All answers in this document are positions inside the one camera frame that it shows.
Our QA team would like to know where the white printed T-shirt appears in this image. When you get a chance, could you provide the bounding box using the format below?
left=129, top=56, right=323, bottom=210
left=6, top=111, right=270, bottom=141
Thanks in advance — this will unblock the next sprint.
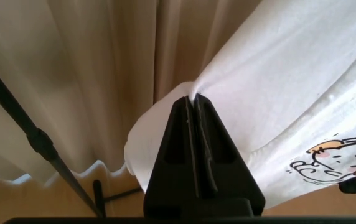
left=123, top=0, right=356, bottom=210

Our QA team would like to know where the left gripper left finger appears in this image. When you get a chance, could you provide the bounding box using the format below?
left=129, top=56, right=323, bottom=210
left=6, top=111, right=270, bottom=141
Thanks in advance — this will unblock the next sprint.
left=143, top=95, right=200, bottom=218

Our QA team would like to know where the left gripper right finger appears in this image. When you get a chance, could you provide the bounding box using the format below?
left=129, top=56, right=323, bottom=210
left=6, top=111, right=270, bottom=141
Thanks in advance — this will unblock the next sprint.
left=194, top=93, right=266, bottom=217

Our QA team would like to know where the black clothes rack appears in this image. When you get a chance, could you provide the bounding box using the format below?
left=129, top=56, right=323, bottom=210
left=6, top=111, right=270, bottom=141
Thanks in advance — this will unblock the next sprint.
left=0, top=51, right=143, bottom=218

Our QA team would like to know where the beige curtain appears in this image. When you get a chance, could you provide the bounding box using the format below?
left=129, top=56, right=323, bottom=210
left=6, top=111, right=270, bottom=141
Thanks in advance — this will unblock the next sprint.
left=0, top=0, right=263, bottom=187

